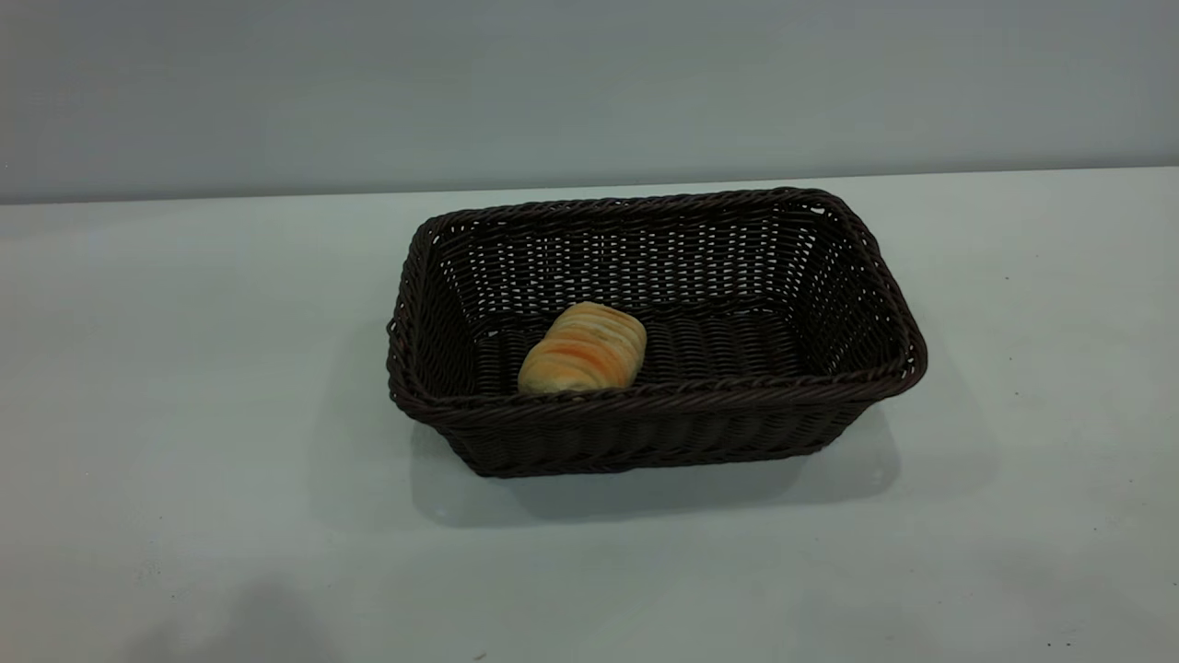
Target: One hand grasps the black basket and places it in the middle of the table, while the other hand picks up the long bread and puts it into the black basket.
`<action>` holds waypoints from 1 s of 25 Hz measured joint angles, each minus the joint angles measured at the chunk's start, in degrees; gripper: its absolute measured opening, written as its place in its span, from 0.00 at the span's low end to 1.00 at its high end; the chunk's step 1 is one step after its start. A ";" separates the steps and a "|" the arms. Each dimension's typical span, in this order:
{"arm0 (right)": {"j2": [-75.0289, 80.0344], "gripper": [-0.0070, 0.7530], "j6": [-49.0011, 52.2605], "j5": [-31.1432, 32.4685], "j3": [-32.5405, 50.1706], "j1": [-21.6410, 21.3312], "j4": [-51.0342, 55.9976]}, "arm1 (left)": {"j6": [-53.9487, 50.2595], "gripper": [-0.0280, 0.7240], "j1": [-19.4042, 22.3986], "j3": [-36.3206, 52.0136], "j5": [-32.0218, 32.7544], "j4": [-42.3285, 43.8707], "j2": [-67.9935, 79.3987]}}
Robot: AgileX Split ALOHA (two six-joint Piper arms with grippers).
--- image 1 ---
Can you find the orange striped bread roll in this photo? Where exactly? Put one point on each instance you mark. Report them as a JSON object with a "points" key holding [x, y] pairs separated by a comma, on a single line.
{"points": [[585, 350]]}

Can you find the black woven basket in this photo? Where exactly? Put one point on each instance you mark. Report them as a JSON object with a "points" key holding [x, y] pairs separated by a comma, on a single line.
{"points": [[645, 433]]}

